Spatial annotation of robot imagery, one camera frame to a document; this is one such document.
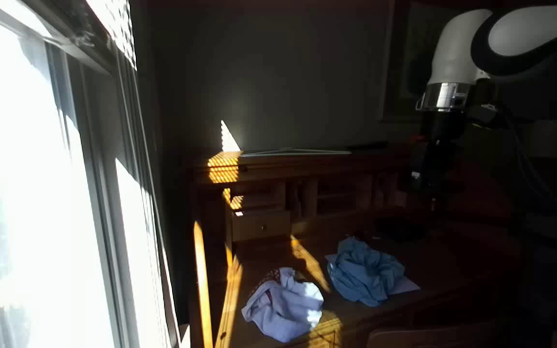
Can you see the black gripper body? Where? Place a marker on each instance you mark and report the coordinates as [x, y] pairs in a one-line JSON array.
[[441, 148]]

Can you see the blue fabric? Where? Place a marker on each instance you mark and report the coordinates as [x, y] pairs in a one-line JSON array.
[[366, 272]]

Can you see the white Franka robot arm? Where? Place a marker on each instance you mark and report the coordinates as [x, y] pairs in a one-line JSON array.
[[459, 46]]

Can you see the pale lavender crumpled fabric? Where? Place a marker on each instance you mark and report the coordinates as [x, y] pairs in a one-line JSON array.
[[285, 307]]

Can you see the wooden roll-top desk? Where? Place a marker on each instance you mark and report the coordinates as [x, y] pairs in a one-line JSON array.
[[329, 214]]

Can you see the white paper sheet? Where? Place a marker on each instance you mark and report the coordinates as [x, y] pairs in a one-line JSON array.
[[407, 287]]

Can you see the flat board on desk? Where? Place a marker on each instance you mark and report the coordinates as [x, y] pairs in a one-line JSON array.
[[294, 152]]

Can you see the small wooden desk drawer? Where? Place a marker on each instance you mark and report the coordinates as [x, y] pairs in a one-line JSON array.
[[260, 225]]

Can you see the white window blind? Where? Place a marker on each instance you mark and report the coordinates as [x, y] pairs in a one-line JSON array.
[[115, 26]]

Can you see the framed wall picture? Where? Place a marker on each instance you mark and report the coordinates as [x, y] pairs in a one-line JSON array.
[[399, 65]]

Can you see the window with grey frame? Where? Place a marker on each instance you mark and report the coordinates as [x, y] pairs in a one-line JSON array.
[[47, 194]]

